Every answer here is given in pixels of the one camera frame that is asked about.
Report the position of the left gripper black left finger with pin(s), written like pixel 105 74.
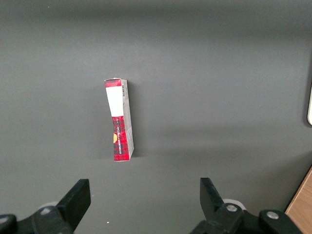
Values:
pixel 70 207

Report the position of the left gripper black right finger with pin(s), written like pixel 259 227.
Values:
pixel 219 214

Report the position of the white plastic tray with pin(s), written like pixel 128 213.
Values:
pixel 310 107

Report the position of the light wooden board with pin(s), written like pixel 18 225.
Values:
pixel 302 207

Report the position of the red plaid cardboard box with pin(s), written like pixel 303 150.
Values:
pixel 119 122

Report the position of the grey table mat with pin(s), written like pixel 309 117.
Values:
pixel 195 73

